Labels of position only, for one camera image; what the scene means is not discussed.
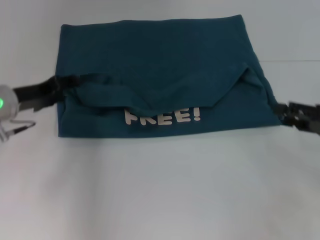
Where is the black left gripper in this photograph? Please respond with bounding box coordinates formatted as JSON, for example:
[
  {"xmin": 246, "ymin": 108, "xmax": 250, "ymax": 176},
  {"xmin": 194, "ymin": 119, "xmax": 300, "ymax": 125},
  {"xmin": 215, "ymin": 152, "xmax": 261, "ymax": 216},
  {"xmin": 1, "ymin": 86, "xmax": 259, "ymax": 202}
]
[{"xmin": 12, "ymin": 74, "xmax": 85, "ymax": 114}]

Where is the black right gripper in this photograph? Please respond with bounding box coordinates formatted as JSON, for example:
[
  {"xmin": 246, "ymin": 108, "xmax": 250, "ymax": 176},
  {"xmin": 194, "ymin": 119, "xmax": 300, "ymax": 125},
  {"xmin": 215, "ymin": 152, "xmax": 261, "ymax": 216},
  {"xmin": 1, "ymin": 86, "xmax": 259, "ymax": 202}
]
[{"xmin": 273, "ymin": 100, "xmax": 320, "ymax": 138}]

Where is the teal blue t-shirt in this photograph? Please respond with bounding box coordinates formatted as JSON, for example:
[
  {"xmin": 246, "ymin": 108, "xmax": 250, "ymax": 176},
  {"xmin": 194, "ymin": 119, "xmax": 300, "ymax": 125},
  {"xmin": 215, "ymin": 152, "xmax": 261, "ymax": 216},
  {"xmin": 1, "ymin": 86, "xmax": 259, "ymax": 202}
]
[{"xmin": 56, "ymin": 14, "xmax": 285, "ymax": 139}]

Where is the dark left wrist cable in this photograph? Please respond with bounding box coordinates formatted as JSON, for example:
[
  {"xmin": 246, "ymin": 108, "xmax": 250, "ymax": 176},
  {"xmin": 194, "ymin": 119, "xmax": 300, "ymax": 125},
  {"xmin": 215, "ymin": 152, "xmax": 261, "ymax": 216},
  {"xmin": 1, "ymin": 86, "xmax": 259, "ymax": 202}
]
[{"xmin": 0, "ymin": 119, "xmax": 36, "ymax": 144}]

